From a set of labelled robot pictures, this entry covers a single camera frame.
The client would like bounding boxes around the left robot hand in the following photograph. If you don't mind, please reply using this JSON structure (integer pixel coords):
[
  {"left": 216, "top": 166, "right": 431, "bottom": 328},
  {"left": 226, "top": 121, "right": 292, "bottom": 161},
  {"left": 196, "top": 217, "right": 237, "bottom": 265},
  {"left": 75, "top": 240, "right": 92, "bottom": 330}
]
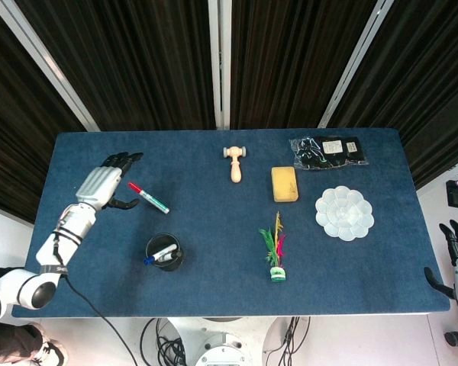
[{"left": 75, "top": 152, "right": 144, "bottom": 211}]

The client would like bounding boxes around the red cap whiteboard marker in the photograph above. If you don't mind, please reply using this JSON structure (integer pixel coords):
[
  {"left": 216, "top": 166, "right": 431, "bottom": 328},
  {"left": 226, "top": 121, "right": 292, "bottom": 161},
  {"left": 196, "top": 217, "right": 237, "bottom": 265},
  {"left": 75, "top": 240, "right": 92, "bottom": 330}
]
[{"left": 127, "top": 181, "right": 170, "bottom": 214}]

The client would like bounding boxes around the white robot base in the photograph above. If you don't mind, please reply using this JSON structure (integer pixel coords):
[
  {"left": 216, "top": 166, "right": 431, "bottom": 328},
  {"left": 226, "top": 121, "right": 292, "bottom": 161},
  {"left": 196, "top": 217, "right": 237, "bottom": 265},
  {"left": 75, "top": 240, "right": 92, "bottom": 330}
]
[{"left": 167, "top": 316, "right": 287, "bottom": 366}]

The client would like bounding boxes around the blue cap whiteboard marker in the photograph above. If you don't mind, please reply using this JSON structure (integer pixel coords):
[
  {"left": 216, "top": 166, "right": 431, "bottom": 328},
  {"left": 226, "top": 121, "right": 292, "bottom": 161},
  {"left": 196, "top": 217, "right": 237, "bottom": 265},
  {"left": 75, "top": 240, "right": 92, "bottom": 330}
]
[{"left": 144, "top": 252, "right": 176, "bottom": 266}]

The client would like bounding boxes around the black cap whiteboard marker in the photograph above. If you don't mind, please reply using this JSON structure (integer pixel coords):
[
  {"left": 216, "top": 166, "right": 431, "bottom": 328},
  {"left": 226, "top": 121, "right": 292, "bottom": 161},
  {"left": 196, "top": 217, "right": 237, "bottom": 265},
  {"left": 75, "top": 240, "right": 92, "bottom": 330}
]
[{"left": 152, "top": 245, "right": 182, "bottom": 258}]

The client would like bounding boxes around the black mesh pen holder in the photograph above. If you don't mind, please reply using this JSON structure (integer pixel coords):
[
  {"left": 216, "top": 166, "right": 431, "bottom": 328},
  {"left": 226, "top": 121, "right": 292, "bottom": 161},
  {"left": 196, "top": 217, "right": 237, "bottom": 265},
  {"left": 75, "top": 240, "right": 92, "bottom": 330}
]
[{"left": 145, "top": 233, "right": 185, "bottom": 272}]

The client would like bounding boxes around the dark pleated curtain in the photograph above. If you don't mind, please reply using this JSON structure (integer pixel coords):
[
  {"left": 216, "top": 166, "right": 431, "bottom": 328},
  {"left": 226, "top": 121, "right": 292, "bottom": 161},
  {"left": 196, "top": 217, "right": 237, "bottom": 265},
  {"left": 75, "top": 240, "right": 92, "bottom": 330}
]
[
  {"left": 0, "top": 0, "right": 87, "bottom": 224},
  {"left": 15, "top": 0, "right": 217, "bottom": 133},
  {"left": 231, "top": 0, "right": 379, "bottom": 130},
  {"left": 327, "top": 0, "right": 458, "bottom": 190}
]

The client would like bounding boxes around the white flower paint palette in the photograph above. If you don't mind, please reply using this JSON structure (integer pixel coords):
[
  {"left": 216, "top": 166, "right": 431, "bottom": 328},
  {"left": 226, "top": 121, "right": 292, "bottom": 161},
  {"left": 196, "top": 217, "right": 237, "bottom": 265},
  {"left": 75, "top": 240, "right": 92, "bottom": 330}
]
[{"left": 314, "top": 185, "right": 376, "bottom": 242}]

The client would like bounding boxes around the blue velvet tablecloth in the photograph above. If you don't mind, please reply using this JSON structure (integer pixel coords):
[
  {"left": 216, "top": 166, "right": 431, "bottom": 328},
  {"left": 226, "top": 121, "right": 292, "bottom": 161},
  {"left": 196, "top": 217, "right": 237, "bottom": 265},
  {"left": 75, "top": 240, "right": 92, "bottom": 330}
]
[{"left": 11, "top": 127, "right": 451, "bottom": 318}]

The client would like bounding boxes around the wooden toy hammer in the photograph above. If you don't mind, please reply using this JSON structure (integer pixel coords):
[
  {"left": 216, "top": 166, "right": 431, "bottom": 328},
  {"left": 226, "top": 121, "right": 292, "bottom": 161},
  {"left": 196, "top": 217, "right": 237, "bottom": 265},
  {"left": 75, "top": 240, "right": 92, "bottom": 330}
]
[{"left": 223, "top": 146, "right": 247, "bottom": 184}]

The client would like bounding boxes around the black and white sneaker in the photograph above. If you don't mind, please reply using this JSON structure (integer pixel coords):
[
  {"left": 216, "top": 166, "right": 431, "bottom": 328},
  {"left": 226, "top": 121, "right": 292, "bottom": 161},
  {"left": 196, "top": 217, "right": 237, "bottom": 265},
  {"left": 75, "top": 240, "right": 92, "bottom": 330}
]
[{"left": 32, "top": 340, "right": 68, "bottom": 366}]

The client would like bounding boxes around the brown trouser leg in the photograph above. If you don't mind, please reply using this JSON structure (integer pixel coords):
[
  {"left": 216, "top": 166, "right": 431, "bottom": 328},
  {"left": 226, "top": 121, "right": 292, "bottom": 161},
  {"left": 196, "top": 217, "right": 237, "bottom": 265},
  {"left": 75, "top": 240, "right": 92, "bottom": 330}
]
[{"left": 0, "top": 323, "right": 43, "bottom": 366}]

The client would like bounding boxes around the plastic bag with black item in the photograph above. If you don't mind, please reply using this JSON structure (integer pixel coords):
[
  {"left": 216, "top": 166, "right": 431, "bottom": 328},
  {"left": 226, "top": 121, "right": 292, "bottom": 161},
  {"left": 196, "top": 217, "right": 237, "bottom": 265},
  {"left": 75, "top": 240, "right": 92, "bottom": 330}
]
[{"left": 289, "top": 136, "right": 369, "bottom": 171}]

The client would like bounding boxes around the yellow sponge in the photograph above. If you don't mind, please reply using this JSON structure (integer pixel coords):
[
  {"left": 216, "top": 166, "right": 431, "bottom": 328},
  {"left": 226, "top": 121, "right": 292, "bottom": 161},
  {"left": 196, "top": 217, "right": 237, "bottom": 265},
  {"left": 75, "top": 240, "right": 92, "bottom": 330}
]
[{"left": 270, "top": 165, "right": 301, "bottom": 203}]

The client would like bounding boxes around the colourful feather shuttlecock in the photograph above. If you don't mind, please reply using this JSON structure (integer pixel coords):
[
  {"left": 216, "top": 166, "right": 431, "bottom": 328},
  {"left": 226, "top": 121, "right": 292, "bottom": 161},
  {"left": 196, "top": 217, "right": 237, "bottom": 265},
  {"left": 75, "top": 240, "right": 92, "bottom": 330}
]
[{"left": 258, "top": 211, "right": 287, "bottom": 283}]

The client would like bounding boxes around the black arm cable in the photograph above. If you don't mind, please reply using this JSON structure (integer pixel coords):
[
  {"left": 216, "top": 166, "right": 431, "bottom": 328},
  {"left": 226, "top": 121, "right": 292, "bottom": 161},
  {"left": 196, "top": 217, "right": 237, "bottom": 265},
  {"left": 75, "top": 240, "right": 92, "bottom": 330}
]
[{"left": 52, "top": 232, "right": 139, "bottom": 366}]

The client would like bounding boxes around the white frame post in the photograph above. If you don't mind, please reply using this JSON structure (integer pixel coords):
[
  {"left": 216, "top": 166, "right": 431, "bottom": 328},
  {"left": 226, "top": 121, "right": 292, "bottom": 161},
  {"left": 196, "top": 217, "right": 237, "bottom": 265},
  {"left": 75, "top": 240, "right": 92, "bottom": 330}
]
[
  {"left": 0, "top": 0, "right": 100, "bottom": 133},
  {"left": 317, "top": 0, "right": 396, "bottom": 129},
  {"left": 208, "top": 0, "right": 233, "bottom": 130}
]

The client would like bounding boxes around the black cable bundle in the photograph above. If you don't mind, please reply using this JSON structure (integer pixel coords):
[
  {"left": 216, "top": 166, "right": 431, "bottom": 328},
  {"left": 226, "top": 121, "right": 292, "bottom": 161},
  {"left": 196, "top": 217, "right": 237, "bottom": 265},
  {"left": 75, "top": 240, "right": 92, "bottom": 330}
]
[
  {"left": 140, "top": 316, "right": 186, "bottom": 366},
  {"left": 262, "top": 316, "right": 312, "bottom": 358}
]

